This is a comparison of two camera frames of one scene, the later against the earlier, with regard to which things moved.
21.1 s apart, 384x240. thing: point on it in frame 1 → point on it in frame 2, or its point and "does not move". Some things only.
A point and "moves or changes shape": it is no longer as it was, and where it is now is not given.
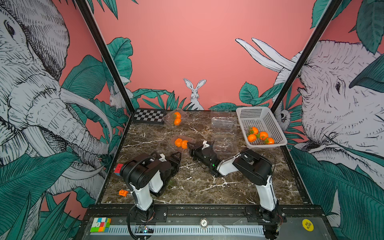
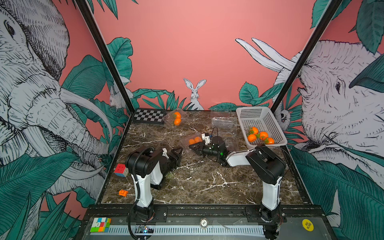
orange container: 255,130 does not move
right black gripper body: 198,154 → 210,151
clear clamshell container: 175,118 does not move
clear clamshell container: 183,143 moves or changes shape
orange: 251,137 does not move
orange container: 184,144 → 198,139
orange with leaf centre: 263,135 does not move
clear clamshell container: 226,143 does not move
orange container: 271,141 does not move
